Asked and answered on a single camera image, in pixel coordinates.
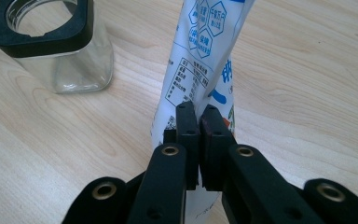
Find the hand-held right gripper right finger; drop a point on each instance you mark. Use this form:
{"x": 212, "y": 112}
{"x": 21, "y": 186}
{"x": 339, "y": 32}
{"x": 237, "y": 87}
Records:
{"x": 230, "y": 174}

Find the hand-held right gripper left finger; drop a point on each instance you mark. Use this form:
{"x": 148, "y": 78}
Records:
{"x": 167, "y": 174}

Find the white blue milk pouch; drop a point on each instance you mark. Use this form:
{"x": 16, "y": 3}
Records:
{"x": 199, "y": 46}

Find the square glass jar black lid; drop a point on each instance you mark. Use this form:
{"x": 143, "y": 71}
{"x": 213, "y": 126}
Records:
{"x": 46, "y": 42}

